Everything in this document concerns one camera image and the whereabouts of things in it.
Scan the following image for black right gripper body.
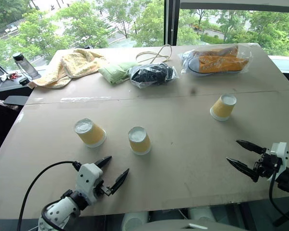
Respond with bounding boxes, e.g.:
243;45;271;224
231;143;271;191
253;151;281;180

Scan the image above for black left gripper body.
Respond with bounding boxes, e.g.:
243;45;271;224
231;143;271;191
93;179;112;196

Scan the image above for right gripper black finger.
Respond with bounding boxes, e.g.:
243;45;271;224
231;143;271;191
236;140;267;155
226;157;260;183

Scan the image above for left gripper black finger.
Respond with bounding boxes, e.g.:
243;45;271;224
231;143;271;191
109;168;130;196
94;155;113;169

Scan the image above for yellow paper cup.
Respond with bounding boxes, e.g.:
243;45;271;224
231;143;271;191
209;94;237;122
74;118;107;148
128;126;152;156

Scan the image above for white rounded shape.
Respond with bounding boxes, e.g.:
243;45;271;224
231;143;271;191
188;206;217;222
121;211;149;231

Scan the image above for clear tape strip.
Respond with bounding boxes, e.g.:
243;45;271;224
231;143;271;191
59;96;112;102

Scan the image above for grey robot torso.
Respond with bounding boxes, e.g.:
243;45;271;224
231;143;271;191
139;219;247;231

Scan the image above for folded light green cloth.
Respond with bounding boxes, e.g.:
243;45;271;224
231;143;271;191
97;61;139;85

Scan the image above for clear plastic shoe bag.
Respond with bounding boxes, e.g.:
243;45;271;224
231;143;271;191
178;44;254;78

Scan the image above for black items in plastic bag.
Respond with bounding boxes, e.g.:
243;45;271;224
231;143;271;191
128;62;180;90

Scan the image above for yellow terry towel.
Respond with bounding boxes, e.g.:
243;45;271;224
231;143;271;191
28;48;107;90

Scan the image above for black side desk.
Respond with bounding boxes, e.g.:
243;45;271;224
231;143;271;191
0;66;43;95

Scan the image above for grey water bottle black cap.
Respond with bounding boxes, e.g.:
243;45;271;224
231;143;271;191
12;52;39;79

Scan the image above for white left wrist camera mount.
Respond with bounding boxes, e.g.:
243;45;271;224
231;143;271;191
75;163;105;205

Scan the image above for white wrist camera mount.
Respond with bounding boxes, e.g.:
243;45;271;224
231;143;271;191
75;163;105;205
269;141;289;174

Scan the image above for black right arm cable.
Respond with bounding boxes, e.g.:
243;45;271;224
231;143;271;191
268;163;289;228

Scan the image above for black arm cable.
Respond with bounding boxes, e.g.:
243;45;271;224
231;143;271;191
16;160;83;231
268;163;289;228

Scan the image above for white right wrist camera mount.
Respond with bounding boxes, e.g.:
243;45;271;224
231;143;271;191
269;141;289;174

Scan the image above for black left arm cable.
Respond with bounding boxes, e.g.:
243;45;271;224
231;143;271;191
16;160;83;231

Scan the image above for beige cord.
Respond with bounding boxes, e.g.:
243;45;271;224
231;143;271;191
135;44;173;64

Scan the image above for black window frame pillar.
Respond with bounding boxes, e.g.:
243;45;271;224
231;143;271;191
164;0;182;47

